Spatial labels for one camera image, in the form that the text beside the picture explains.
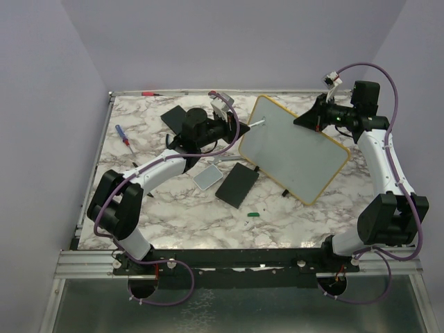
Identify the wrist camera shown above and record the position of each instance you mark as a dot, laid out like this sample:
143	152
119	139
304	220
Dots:
332	81
221	107

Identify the yellow framed whiteboard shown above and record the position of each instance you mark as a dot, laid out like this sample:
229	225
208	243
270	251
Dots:
301	161

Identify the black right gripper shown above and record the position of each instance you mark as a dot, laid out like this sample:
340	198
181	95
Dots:
309	119

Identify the white grey rectangular eraser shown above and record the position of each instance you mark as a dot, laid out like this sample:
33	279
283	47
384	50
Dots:
208	177

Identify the small dark grey foam block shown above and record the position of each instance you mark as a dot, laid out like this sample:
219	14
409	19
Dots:
174	118

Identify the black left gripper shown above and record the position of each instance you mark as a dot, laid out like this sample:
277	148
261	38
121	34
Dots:
230	126

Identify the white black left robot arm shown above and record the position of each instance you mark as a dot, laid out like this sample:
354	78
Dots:
117	202

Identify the black front mounting rail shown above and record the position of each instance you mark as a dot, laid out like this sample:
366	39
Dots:
236	268

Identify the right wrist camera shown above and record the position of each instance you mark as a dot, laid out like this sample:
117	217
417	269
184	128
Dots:
332	81

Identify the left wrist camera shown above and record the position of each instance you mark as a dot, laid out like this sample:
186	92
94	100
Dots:
221	107

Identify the silver open-end wrench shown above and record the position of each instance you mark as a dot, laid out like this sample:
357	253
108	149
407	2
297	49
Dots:
219	159

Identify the blue red screwdriver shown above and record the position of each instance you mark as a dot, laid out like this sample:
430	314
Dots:
123	137

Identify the large dark grey foam block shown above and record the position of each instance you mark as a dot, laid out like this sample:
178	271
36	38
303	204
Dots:
236	186

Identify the red marker on rail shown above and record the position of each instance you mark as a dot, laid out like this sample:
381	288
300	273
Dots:
150	94

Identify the white green whiteboard marker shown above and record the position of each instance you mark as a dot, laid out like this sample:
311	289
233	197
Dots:
261	122

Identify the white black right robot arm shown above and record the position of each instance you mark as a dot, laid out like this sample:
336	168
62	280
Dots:
396	212

